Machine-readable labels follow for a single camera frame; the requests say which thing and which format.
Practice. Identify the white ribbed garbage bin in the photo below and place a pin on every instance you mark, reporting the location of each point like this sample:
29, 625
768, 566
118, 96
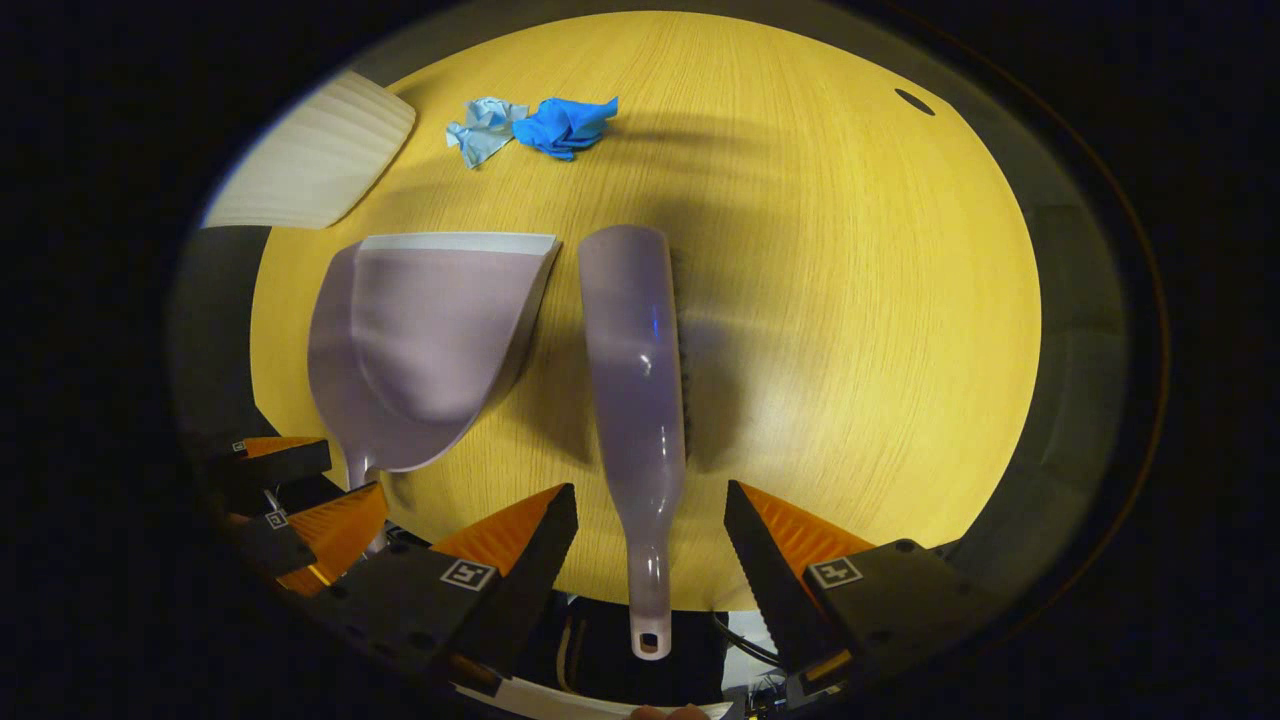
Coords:
320, 160

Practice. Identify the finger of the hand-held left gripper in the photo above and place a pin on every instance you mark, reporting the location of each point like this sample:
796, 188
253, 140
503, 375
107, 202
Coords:
280, 540
290, 462

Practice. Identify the small lilac broom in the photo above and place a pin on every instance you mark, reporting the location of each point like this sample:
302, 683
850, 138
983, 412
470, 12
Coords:
635, 380

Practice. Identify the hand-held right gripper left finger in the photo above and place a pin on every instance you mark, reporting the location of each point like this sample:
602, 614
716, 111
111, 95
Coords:
535, 570

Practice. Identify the light blue trash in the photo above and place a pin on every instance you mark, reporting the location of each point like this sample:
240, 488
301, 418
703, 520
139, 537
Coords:
485, 125

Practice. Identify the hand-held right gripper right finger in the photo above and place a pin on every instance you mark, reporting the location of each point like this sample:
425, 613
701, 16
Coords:
765, 570

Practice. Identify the lilac plastic dustpan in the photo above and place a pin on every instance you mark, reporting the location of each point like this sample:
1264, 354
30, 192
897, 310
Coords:
440, 330

